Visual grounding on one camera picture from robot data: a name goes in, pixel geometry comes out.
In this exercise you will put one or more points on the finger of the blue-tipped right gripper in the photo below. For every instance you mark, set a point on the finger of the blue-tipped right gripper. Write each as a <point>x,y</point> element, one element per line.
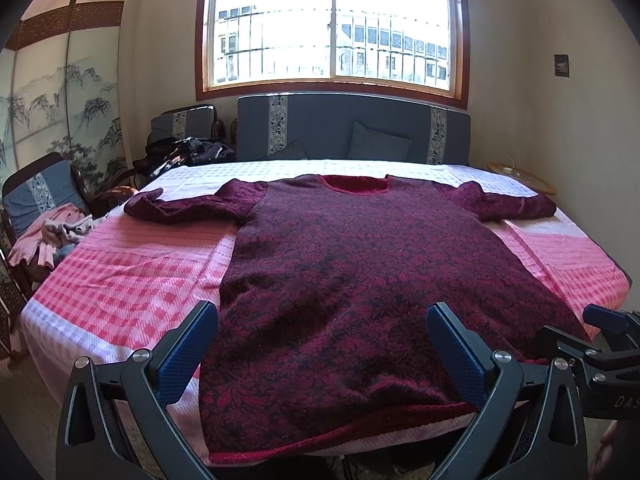
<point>605,320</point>

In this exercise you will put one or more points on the painted landscape folding screen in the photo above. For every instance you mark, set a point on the painted landscape folding screen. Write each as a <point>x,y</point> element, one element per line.
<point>59,91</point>

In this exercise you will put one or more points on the large wood-framed window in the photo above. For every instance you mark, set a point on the large wood-framed window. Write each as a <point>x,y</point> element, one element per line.
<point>413,49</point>

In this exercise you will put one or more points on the pink clothes pile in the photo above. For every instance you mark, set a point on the pink clothes pile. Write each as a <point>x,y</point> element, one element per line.
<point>54,229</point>

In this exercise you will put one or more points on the wooden armchair with grey cushion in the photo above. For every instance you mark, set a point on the wooden armchair with grey cushion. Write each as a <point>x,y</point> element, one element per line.
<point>45,184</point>

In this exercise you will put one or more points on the dark wall switch plate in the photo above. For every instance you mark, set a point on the dark wall switch plate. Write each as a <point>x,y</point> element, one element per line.
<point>562,65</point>

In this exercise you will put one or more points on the grey square cushion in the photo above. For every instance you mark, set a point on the grey square cushion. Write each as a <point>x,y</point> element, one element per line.
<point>369,144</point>

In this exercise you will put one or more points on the grey cushioned armchair back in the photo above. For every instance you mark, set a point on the grey cushioned armchair back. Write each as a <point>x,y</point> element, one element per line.
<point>197,121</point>

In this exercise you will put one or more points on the round wooden glass side table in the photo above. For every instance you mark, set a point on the round wooden glass side table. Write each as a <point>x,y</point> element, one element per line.
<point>526,178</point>

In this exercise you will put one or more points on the dark red floral sweater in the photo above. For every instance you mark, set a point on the dark red floral sweater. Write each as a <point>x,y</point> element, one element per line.
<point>322,337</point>

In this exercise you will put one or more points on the grey sofa with patterned stripes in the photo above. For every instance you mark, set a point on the grey sofa with patterned stripes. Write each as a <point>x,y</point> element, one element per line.
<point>322,124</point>

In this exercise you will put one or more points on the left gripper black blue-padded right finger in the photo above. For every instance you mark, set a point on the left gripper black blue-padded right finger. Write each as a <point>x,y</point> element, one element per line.
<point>529,423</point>

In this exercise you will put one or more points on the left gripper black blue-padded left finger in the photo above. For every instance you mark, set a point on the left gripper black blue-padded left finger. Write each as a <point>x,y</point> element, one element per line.
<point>92,440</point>

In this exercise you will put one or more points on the dark clothes pile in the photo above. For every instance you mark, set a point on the dark clothes pile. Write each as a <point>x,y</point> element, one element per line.
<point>170,153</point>

